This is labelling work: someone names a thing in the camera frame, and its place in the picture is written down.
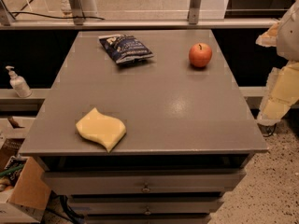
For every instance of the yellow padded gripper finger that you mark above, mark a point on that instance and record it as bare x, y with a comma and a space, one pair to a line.
281, 92
268, 38

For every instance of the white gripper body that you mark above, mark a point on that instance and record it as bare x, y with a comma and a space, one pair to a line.
290, 36

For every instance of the blue chip bag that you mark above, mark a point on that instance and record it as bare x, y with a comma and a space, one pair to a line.
124, 49

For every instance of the red apple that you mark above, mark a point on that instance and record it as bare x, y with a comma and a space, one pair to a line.
200, 55

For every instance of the top grey drawer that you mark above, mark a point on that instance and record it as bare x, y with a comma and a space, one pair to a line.
143, 182

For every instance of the grey drawer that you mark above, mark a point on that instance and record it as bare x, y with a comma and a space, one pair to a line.
146, 206
143, 182

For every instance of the yellow wavy sponge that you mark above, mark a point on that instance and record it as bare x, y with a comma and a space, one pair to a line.
101, 129

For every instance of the middle grey drawer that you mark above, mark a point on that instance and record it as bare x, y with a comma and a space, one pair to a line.
146, 206

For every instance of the white pump soap bottle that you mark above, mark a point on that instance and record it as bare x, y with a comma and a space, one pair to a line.
18, 83

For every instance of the cardboard box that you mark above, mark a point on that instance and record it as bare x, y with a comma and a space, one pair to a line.
27, 200

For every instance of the white pipe post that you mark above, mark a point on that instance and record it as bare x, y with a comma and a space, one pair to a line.
87, 8

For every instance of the metal railing frame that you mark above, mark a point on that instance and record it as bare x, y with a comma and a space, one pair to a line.
116, 14

